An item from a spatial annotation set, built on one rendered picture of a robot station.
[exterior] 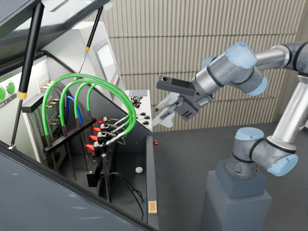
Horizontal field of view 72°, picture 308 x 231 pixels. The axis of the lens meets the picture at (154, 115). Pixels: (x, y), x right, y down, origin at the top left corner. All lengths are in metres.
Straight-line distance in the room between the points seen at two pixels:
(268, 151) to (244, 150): 0.12
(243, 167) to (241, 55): 0.67
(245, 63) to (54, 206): 0.65
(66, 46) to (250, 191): 1.17
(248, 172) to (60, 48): 1.12
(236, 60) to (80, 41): 0.83
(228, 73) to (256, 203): 0.80
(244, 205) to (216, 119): 2.29
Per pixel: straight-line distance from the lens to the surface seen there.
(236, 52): 0.59
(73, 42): 1.21
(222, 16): 2.97
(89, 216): 0.73
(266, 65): 0.92
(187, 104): 0.65
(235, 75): 0.61
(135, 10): 2.69
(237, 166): 1.13
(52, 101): 1.25
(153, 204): 0.89
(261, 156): 1.02
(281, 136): 1.00
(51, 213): 0.75
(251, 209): 1.26
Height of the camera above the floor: 1.64
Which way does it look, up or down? 27 degrees down
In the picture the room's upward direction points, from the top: straight up
